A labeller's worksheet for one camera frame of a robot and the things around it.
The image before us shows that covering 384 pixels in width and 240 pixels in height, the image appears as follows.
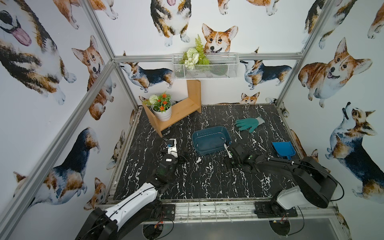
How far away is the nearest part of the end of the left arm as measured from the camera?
2.02 feet

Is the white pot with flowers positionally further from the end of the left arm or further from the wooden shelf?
the end of the left arm

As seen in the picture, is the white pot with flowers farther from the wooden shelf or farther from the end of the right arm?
the end of the right arm

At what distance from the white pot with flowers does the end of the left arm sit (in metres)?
0.36

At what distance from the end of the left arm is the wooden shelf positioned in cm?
35

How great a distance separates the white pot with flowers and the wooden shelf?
0.02 m

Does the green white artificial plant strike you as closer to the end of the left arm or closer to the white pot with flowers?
the white pot with flowers

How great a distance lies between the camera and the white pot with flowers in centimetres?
94

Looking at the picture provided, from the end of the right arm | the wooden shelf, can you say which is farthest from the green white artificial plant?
the end of the right arm
